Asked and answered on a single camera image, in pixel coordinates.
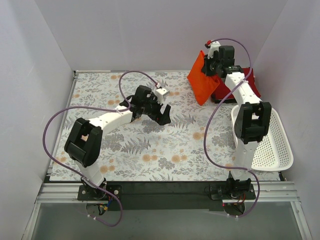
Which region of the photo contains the white perforated plastic basket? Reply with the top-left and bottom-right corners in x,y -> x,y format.
230,103 -> 295,172

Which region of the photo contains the floral patterned table mat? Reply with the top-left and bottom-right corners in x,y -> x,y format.
49,71 -> 235,181

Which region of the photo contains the folded dark red t-shirt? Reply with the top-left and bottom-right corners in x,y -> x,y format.
210,67 -> 261,104

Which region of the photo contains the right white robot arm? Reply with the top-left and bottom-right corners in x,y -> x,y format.
201,41 -> 272,200

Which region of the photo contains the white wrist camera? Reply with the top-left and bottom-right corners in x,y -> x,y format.
205,40 -> 221,59
153,87 -> 170,104

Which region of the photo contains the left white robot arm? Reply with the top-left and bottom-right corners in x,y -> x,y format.
64,85 -> 171,200

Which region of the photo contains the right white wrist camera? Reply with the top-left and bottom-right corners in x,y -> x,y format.
205,40 -> 221,59

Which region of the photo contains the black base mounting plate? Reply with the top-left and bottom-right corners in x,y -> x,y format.
76,180 -> 257,211

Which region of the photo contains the orange t-shirt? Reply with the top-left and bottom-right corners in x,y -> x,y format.
187,50 -> 220,106

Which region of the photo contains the aluminium frame rail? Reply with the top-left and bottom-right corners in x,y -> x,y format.
23,181 -> 312,240

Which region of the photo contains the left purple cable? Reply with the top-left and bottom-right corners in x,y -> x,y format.
42,70 -> 124,228

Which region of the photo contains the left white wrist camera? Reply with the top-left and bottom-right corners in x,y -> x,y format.
153,87 -> 170,104

